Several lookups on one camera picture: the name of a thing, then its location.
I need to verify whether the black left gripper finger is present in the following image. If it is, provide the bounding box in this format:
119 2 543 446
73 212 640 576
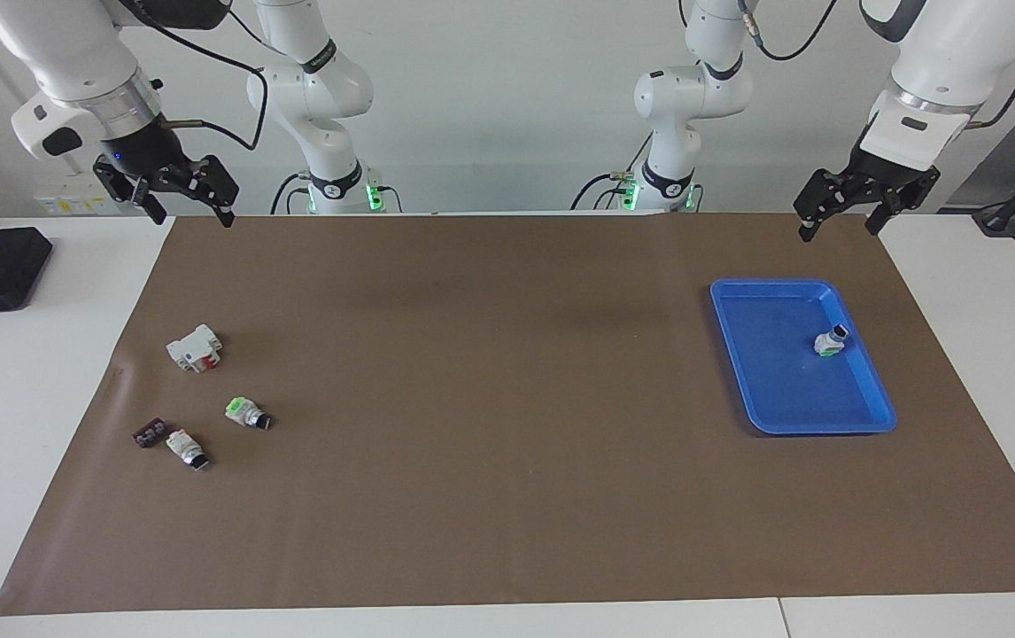
794 167 864 244
864 184 917 237

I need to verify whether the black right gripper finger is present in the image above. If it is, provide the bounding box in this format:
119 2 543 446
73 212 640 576
93 157 165 225
174 155 241 229

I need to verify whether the orange-backed push-button switch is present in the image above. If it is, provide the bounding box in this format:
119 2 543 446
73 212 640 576
812 323 852 361

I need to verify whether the white power strip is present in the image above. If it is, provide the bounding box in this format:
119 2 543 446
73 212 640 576
33 172 133 217

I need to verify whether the white circuit breaker red lever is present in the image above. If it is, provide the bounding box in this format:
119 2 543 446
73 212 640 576
166 323 224 375

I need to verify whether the blue plastic tray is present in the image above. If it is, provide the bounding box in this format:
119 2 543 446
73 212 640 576
709 277 900 437

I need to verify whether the brown paper mat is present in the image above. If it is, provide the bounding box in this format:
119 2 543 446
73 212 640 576
0 213 1015 617

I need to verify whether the black right base cable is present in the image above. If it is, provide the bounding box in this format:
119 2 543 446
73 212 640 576
269 171 306 216

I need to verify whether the black base cable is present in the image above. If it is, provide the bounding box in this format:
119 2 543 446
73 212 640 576
269 171 306 216
570 131 655 212

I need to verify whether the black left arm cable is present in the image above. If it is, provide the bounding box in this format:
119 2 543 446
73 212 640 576
734 0 1015 132

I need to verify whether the green-backed push-button switch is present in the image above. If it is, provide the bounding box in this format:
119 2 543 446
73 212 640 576
225 395 275 432

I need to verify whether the black left base cable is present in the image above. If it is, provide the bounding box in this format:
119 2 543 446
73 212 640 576
570 131 655 212

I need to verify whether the small white push-button switch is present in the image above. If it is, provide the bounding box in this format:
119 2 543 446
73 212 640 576
165 429 212 472

